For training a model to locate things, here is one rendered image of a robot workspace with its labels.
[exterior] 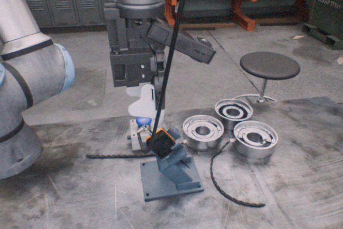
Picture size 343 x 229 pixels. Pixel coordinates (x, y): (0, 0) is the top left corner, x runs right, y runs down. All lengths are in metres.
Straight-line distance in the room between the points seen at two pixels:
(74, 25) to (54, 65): 3.30
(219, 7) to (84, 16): 2.13
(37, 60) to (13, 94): 0.09
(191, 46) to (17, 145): 0.46
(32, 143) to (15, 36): 0.25
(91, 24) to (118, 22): 3.56
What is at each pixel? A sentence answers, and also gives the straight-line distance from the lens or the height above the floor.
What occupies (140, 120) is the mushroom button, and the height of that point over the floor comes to 0.87.
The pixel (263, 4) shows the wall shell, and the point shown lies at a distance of 4.93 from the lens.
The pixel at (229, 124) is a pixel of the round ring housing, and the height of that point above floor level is 0.82.
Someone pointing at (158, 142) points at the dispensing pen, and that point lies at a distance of 0.52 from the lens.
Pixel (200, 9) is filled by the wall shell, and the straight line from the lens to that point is 4.54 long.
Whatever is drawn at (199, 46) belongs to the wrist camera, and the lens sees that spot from 0.41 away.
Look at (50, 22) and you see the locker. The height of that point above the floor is 0.17.
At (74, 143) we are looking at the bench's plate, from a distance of 0.74.
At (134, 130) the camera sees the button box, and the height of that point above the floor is 0.85.
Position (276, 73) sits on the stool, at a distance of 1.51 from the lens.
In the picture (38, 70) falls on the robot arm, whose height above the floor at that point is 1.00.
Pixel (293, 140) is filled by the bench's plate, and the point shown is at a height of 0.80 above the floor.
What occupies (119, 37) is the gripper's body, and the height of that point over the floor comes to 1.14.
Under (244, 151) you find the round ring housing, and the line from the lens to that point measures 0.67.
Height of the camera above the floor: 1.27
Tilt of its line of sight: 34 degrees down
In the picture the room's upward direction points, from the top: straight up
